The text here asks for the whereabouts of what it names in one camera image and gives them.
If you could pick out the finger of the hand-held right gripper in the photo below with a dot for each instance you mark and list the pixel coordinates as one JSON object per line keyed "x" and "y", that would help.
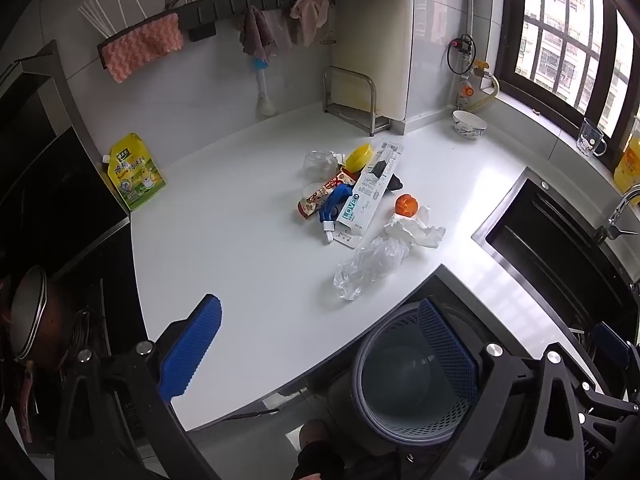
{"x": 611, "y": 347}
{"x": 600, "y": 395}

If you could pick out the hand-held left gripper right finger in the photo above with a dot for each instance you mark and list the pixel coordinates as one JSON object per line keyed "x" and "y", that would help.
{"x": 447, "y": 350}

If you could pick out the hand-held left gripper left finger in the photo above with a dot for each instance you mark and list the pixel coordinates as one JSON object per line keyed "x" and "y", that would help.
{"x": 192, "y": 350}

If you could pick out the grey plastic trash bin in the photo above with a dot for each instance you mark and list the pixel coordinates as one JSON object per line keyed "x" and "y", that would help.
{"x": 410, "y": 385}

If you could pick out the clear plastic bag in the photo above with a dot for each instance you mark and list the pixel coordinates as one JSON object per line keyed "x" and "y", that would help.
{"x": 367, "y": 267}

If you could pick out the white tissue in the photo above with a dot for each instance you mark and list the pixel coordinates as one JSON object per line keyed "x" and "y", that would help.
{"x": 415, "y": 229}

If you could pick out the orange bottle cap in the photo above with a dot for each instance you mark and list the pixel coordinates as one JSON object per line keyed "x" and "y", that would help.
{"x": 406, "y": 206}

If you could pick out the white toothbrush package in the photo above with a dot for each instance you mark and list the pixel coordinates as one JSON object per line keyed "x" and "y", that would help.
{"x": 367, "y": 195}

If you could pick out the red snack wrapper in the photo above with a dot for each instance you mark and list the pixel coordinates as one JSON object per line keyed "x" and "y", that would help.
{"x": 320, "y": 196}

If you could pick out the clear plastic cup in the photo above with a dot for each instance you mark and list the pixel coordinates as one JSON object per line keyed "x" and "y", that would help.
{"x": 320, "y": 162}

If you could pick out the metal faucet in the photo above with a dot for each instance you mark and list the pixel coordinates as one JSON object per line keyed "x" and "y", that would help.
{"x": 617, "y": 217}

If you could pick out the person's leg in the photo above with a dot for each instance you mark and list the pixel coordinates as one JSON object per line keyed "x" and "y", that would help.
{"x": 315, "y": 435}

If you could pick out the brown pot with lid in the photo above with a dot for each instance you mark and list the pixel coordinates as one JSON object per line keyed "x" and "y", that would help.
{"x": 30, "y": 320}

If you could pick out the dark grey cloth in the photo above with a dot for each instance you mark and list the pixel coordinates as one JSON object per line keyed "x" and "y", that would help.
{"x": 393, "y": 180}

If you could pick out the yellow oil bottle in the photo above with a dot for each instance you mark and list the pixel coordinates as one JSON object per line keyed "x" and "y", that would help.
{"x": 627, "y": 165}

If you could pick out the yellow seasoning pouch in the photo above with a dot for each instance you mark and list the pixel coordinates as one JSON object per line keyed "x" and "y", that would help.
{"x": 135, "y": 172}

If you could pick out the black stove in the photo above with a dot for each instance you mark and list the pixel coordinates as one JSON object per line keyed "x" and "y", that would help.
{"x": 55, "y": 200}

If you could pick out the clear glass mug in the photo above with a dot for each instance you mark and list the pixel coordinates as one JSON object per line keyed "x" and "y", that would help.
{"x": 592, "y": 137}

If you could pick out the yellow plastic lid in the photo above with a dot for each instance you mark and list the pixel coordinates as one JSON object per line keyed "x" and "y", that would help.
{"x": 360, "y": 156}

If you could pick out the white patterned bowl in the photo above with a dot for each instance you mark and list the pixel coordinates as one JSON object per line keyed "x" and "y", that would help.
{"x": 469, "y": 124}

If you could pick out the metal board stand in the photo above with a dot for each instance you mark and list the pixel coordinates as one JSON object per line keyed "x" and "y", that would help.
{"x": 350, "y": 105}

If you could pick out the white bottle brush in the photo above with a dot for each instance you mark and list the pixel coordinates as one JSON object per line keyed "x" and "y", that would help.
{"x": 263, "y": 90}

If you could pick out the black gas valve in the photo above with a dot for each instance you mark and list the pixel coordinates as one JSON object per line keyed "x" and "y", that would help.
{"x": 462, "y": 47}

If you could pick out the pink dish cloth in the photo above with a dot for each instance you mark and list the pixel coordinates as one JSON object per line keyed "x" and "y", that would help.
{"x": 142, "y": 47}

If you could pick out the black range hood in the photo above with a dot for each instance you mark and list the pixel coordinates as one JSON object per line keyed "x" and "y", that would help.
{"x": 30, "y": 90}

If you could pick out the white cutting board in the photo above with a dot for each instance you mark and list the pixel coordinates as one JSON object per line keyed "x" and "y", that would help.
{"x": 375, "y": 45}

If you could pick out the grey purple rag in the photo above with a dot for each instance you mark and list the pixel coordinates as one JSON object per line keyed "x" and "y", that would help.
{"x": 257, "y": 32}

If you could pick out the dark framed window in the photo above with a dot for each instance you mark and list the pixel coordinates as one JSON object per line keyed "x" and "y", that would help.
{"x": 512, "y": 25}

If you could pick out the bundle of white straws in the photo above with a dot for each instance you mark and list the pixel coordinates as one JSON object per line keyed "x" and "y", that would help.
{"x": 107, "y": 10}

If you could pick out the pink rag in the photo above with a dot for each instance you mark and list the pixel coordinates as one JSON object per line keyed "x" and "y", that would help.
{"x": 310, "y": 15}

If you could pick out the white wall pipe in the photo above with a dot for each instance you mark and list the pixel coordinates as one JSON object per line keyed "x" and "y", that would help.
{"x": 471, "y": 7}

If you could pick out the dark grey wall rack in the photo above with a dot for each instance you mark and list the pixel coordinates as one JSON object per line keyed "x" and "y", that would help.
{"x": 220, "y": 7}

